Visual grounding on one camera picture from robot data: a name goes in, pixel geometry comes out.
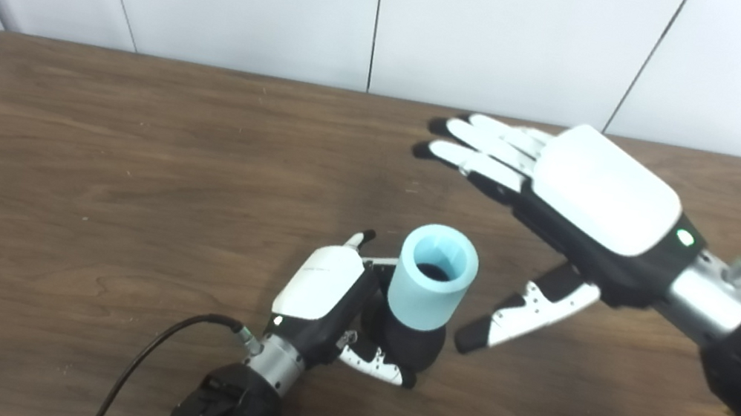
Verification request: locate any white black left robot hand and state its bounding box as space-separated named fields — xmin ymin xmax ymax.
xmin=259 ymin=215 xmax=441 ymax=391

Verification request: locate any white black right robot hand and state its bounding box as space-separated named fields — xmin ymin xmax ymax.
xmin=381 ymin=98 xmax=724 ymax=391

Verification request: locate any light blue cup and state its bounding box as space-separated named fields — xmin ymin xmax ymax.
xmin=382 ymin=218 xmax=486 ymax=339

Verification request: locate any black cup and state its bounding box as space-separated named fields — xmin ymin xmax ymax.
xmin=353 ymin=253 xmax=459 ymax=380

